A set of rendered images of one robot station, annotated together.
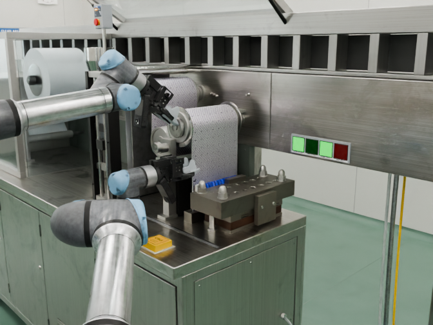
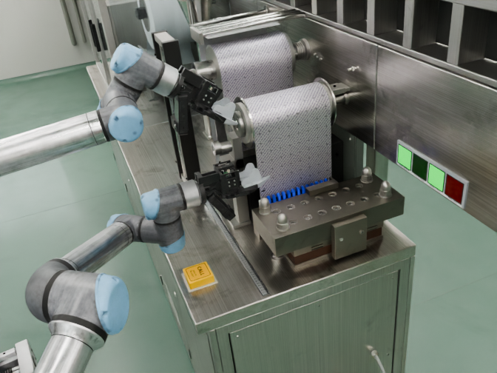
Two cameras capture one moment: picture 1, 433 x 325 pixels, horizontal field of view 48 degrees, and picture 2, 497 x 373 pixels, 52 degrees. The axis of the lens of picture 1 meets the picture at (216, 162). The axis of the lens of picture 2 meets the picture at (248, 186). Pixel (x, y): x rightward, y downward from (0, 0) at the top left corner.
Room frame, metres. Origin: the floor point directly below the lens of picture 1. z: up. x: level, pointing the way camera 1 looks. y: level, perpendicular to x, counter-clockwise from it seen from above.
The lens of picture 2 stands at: (0.56, -0.42, 1.82)
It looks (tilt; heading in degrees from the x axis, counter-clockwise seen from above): 31 degrees down; 25
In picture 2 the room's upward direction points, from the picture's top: 7 degrees counter-clockwise
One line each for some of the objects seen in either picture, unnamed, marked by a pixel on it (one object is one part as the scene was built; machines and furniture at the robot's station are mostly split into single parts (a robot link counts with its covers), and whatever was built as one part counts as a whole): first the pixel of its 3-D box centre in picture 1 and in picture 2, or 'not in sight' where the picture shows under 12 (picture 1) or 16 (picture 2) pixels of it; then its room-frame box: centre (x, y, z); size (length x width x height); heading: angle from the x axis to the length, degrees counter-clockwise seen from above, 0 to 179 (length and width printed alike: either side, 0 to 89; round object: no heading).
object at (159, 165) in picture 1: (165, 169); (218, 183); (1.62, 0.18, 1.12); 0.12 x 0.08 x 0.09; 134
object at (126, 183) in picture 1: (127, 182); (163, 203); (1.51, 0.29, 1.11); 0.11 x 0.08 x 0.09; 134
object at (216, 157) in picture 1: (215, 160); (295, 163); (1.78, 0.00, 1.11); 0.23 x 0.01 x 0.18; 134
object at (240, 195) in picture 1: (244, 193); (328, 212); (1.72, -0.11, 1.00); 0.40 x 0.16 x 0.06; 134
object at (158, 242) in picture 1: (156, 243); (198, 274); (1.47, 0.19, 0.91); 0.07 x 0.07 x 0.02; 44
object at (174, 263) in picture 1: (72, 174); (186, 123); (2.45, 0.76, 0.88); 2.52 x 0.66 x 0.04; 44
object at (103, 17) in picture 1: (101, 16); not in sight; (2.16, 0.49, 1.66); 0.07 x 0.07 x 0.10; 43
